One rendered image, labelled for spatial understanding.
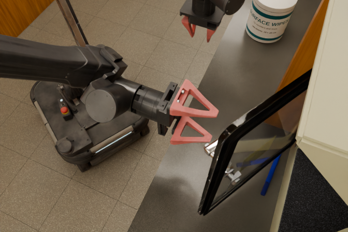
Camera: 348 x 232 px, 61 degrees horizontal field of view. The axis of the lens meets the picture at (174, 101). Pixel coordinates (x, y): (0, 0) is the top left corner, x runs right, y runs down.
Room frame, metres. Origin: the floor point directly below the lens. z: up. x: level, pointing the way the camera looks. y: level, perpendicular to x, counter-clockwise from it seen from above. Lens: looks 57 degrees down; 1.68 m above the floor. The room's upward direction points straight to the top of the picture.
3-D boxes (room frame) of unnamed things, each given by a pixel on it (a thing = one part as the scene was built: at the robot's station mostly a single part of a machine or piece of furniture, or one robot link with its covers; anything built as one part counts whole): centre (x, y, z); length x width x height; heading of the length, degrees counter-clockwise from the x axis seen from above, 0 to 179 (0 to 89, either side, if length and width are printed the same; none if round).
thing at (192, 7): (0.58, -0.07, 1.21); 0.10 x 0.07 x 0.07; 66
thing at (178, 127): (0.27, -0.03, 1.16); 0.09 x 0.07 x 0.07; 67
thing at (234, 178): (0.16, -0.10, 1.18); 0.02 x 0.02 x 0.06; 36
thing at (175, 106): (0.27, -0.03, 1.23); 0.09 x 0.07 x 0.07; 67
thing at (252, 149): (0.23, -0.18, 1.19); 0.30 x 0.01 x 0.40; 126
